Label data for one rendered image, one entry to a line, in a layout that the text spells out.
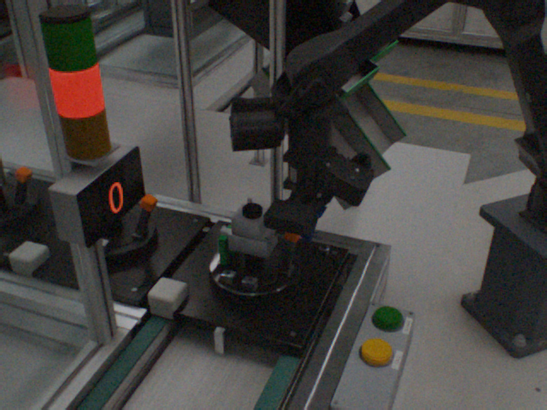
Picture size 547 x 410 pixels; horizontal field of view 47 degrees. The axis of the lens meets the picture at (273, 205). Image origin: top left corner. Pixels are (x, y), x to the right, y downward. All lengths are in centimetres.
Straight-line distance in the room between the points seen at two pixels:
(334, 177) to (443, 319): 40
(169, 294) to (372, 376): 31
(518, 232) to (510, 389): 23
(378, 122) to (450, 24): 369
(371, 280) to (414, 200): 43
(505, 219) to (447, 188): 47
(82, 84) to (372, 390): 51
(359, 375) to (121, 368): 32
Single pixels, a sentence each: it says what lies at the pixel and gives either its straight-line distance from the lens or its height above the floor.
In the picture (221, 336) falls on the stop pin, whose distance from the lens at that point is 90.
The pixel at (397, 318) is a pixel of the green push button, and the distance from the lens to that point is 93.
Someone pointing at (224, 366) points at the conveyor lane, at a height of 92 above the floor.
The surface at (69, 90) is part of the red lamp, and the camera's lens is 69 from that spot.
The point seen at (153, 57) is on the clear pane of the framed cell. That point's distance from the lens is 197.
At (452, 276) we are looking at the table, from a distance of 120.
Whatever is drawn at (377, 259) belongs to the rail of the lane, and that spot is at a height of 96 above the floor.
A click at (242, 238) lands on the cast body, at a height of 105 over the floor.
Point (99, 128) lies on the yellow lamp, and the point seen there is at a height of 129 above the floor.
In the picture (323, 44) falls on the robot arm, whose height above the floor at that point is 135.
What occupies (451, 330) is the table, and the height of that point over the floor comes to 86.
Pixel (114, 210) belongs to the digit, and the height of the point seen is 119.
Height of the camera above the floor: 159
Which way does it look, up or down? 33 degrees down
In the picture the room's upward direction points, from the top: straight up
